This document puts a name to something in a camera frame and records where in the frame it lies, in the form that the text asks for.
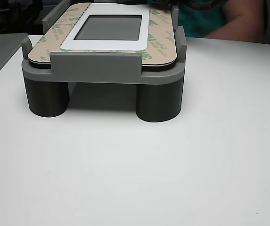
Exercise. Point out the black printed gripper finger with blue pad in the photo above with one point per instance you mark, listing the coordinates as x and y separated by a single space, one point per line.
165 2

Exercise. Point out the panel with tan adhesive liner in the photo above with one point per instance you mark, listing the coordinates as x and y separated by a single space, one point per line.
45 49

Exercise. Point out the bare person forearm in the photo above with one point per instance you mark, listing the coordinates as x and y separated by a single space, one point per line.
243 26

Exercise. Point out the teal shirt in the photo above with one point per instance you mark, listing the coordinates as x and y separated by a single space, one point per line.
196 21

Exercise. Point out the white panel with gray window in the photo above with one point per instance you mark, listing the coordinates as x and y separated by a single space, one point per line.
106 44

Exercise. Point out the gray printed fixture stand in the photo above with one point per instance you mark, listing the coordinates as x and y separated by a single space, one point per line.
94 68

